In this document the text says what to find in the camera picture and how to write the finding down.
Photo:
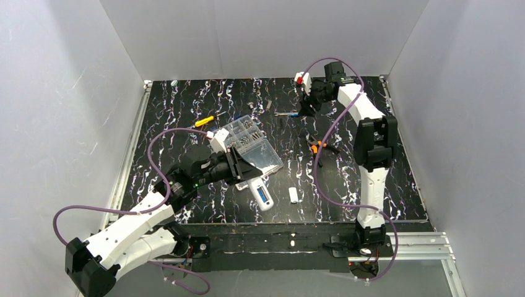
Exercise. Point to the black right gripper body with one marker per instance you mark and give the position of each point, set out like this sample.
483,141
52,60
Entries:
309,104

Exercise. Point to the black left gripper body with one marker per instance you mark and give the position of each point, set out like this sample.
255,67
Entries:
237,166

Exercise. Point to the white remote control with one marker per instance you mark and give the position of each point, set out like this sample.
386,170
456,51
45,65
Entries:
253,185

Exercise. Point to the blue battery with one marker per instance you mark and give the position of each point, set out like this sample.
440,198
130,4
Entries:
264,196

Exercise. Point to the white battery cover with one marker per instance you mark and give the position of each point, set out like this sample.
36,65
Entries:
293,195

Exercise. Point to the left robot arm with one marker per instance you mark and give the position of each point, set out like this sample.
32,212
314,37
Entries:
96,263

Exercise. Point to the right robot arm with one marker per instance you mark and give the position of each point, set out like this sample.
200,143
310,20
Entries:
375,144

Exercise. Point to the blue silver wrench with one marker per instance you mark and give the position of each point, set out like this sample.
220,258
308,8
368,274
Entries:
289,114

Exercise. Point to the clear plastic organizer box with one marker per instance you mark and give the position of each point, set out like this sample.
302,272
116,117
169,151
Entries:
251,143

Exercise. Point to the orange black pliers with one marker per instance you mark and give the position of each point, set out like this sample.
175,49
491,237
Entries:
315,145

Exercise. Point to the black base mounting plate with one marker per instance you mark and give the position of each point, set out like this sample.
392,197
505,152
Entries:
269,246

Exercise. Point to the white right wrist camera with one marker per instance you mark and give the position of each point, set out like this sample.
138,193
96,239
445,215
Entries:
303,80

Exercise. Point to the yellow handled screwdriver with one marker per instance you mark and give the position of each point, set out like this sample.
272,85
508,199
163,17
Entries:
206,120

